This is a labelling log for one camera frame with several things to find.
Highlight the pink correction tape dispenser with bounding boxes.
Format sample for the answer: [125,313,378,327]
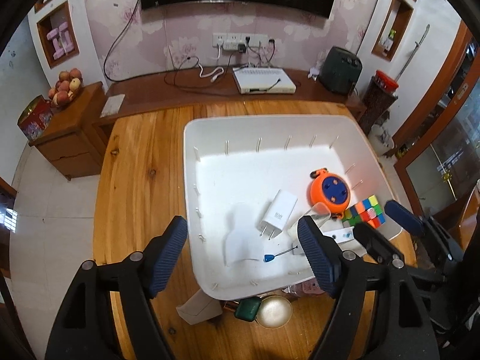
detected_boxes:
[301,279,325,296]

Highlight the colourful rubik's cube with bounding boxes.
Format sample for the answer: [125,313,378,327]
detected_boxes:
[342,195,386,228]

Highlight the clear plastic case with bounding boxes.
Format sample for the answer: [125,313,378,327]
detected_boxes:
[304,202,331,228]

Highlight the white charger plug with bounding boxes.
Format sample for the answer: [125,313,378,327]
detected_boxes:
[259,189,298,240]

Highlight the orange round tape measure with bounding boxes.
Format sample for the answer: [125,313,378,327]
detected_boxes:
[308,168,351,218]

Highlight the round gold compact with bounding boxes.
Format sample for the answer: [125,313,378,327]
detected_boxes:
[256,295,293,329]

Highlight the silver rectangular hub device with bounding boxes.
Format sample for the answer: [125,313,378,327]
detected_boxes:
[292,227,366,257]

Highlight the green bottle gold cap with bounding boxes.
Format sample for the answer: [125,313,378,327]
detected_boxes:
[233,297,262,323]

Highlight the wooden glass door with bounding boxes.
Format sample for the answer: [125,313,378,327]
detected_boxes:
[394,24,479,215]

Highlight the white bucket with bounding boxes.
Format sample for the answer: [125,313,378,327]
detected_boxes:
[368,124,395,157]

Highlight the white plastic storage bin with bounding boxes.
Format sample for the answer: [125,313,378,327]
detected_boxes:
[184,115,394,301]

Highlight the dark wicker bin red lid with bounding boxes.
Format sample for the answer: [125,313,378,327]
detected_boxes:
[359,70,399,136]

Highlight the wooden side cabinet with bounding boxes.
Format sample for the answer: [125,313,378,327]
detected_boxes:
[29,82,107,180]

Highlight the white paper on console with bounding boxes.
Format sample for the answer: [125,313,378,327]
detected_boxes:
[100,94,125,118]

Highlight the dark green air fryer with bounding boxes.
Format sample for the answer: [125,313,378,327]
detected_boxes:
[319,46,363,97]

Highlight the wooden tv console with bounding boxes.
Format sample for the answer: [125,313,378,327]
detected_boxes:
[94,69,366,136]

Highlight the red gift tin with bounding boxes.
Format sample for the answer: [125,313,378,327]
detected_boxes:
[17,95,53,141]

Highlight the white set-top box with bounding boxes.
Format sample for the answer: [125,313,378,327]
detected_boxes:
[233,67,296,94]

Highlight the bowl of peaches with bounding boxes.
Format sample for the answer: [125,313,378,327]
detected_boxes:
[48,67,83,108]

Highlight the pink dumbbells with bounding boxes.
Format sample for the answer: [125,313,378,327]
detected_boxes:
[46,21,75,60]

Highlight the white usb cable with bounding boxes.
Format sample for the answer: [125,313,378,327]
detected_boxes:
[198,44,226,83]

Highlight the black cable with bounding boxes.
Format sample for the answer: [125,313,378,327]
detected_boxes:
[102,0,143,83]

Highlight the white wall power strip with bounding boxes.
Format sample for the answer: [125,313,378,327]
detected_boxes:
[211,33,273,51]

